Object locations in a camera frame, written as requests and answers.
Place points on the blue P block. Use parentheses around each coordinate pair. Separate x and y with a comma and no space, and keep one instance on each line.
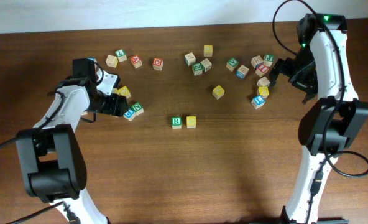
(130,114)

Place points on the yellow block top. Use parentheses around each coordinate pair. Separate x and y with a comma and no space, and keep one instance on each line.
(208,50)

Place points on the green Z block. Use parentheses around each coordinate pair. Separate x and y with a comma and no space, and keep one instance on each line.
(197,69)

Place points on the plain wooden block centre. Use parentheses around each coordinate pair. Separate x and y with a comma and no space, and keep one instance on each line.
(206,64)

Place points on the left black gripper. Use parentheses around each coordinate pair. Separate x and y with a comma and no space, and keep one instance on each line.
(116,106)

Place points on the red Q block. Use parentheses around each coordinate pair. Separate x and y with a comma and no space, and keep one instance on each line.
(157,64)

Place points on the yellow block cluster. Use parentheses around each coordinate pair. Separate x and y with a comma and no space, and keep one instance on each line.
(124,91)
(191,121)
(115,91)

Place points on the blue L block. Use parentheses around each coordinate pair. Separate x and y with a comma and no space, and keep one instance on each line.
(258,102)

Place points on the wooden block blue side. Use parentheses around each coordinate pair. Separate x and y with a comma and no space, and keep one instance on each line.
(190,58)

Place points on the blue S block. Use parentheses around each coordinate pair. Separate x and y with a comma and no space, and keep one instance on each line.
(242,71)

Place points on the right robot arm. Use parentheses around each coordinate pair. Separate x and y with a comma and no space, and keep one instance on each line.
(320,69)

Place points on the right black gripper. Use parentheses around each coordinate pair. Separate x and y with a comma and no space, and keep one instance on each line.
(308,85)

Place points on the red A block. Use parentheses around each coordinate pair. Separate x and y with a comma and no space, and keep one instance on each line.
(136,61)

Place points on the yellow block right lower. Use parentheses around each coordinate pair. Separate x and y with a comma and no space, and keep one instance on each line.
(263,91)

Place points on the red I block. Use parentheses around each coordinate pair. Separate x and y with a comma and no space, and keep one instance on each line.
(261,70)

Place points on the green N block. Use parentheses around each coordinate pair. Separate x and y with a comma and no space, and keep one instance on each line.
(137,108)

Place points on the green R block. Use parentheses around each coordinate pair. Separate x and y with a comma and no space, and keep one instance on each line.
(176,122)

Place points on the plain wooden block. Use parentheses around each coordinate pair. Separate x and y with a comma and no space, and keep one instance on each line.
(112,61)
(263,82)
(206,64)

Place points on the plain wooden block left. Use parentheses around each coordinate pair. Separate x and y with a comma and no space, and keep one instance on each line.
(112,61)

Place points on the yellow block centre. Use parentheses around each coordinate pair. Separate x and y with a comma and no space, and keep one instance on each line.
(218,92)

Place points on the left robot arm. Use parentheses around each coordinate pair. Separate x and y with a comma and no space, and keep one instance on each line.
(52,165)

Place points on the blue 5 block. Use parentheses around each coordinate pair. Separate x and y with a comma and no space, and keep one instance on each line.
(92,58)

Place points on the green L block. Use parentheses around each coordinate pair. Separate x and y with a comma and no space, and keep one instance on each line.
(121,55)

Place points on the wooden K block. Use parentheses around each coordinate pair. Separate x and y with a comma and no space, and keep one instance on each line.
(257,61)

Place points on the plain wooden block right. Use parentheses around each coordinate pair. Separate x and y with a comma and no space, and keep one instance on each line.
(263,82)

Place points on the green V block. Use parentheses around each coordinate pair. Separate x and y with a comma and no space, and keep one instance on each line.
(232,63)

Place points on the green J block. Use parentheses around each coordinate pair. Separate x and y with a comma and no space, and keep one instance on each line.
(268,60)

